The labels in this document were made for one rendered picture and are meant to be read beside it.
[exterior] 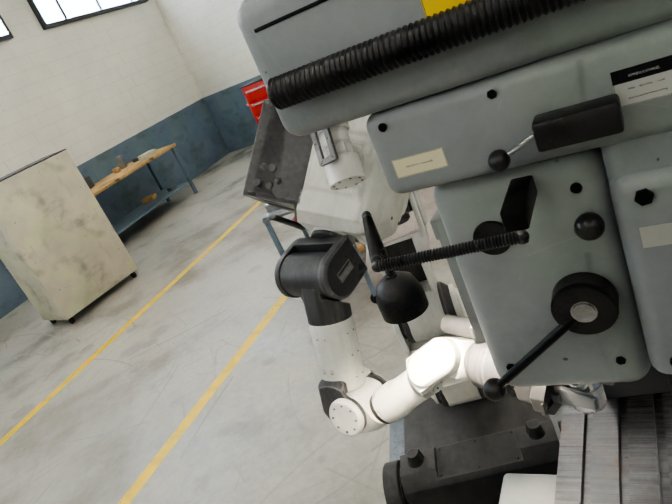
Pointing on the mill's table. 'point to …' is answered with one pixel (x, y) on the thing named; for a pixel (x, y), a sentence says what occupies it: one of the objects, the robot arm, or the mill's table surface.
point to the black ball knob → (589, 226)
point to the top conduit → (404, 47)
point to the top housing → (543, 48)
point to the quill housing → (545, 271)
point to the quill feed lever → (595, 288)
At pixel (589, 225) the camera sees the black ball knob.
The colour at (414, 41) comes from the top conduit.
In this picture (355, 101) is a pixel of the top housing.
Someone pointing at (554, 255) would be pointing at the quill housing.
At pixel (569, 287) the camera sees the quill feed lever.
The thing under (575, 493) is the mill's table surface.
